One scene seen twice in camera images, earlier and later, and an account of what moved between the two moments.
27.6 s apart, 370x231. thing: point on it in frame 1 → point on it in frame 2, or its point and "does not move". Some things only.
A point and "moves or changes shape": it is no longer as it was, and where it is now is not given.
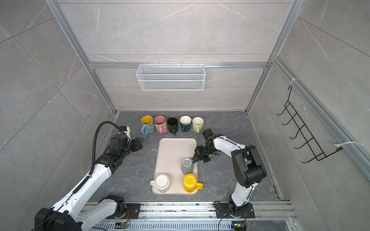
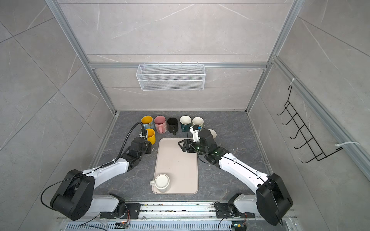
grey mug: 187,166 moves or changes shape
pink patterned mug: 160,124 does not move
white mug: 161,182 does not move
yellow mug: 190,184 → 151,136
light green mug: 197,124 does not move
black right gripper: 198,153 → 188,142
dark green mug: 185,123 does not move
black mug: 173,125 does not move
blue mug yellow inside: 148,125 does not move
